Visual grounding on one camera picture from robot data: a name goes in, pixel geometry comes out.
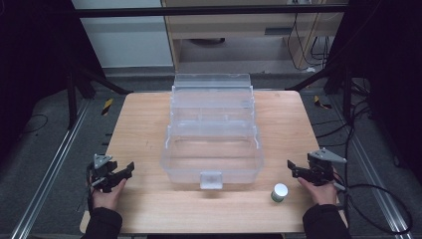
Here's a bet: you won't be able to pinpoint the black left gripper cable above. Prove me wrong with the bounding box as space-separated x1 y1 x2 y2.
86 162 96 214

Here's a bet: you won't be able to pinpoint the dark curtain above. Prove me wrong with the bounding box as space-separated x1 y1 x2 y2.
0 0 107 167
322 0 422 187

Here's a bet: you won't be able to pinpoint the black metal stand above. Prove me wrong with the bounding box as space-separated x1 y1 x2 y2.
285 59 369 125
64 56 133 131

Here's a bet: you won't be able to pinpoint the black floor cable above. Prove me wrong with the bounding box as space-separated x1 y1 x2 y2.
18 114 50 136

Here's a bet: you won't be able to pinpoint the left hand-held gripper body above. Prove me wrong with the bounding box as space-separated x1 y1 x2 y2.
87 152 119 194

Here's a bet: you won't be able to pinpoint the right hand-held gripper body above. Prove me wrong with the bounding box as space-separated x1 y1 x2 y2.
306 147 348 186

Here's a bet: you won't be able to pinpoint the light wooden desk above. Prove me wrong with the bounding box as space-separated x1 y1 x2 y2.
160 0 349 72

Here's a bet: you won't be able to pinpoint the small jar with white lid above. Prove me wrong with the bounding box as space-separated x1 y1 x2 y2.
270 182 290 204

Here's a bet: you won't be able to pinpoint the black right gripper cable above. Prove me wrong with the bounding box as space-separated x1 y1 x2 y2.
332 180 414 235

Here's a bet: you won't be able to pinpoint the aluminium floor rail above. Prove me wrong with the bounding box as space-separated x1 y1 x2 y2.
327 94 416 239
9 99 92 239

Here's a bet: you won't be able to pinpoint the person's right hand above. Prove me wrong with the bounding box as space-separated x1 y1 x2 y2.
297 176 339 207

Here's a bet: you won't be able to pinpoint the bundle of black hanging cables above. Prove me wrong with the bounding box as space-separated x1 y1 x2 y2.
286 13 335 73

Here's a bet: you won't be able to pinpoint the black floor cables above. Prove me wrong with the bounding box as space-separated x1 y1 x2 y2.
312 78 404 168

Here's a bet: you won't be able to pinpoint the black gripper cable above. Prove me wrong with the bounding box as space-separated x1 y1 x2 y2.
332 180 414 235
86 162 96 214

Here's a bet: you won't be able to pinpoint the clear plastic storage box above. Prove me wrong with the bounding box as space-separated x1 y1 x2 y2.
159 73 266 191

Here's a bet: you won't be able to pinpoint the black horizontal bar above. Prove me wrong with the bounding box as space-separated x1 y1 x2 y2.
68 3 352 19

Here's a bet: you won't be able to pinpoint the yellow black tape strip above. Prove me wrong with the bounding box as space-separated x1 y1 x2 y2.
313 95 333 111
101 98 114 117

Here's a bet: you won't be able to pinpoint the white cabinet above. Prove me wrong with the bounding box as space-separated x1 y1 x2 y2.
71 0 175 69

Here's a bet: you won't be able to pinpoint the person's left hand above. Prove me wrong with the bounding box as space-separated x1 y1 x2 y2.
91 177 128 212

